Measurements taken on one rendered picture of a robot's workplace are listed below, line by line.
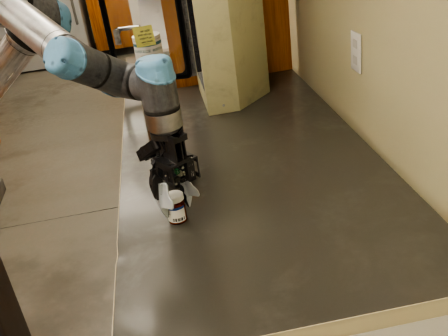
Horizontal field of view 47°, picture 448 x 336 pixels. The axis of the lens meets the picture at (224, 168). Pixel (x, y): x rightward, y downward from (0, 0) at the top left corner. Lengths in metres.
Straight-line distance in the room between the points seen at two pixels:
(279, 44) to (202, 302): 1.39
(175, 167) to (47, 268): 1.91
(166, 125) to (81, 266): 1.86
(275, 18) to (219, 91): 0.49
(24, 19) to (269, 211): 0.67
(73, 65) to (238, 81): 0.87
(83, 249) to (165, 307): 2.01
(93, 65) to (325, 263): 0.59
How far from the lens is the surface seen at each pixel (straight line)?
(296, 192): 1.29
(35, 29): 1.15
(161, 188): 1.16
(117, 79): 1.09
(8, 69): 1.50
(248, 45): 1.82
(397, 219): 1.19
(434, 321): 1.02
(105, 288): 2.65
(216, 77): 1.77
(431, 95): 1.22
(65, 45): 1.02
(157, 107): 1.05
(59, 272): 2.86
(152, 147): 1.13
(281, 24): 2.16
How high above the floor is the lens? 1.59
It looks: 27 degrees down
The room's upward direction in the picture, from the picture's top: 8 degrees counter-clockwise
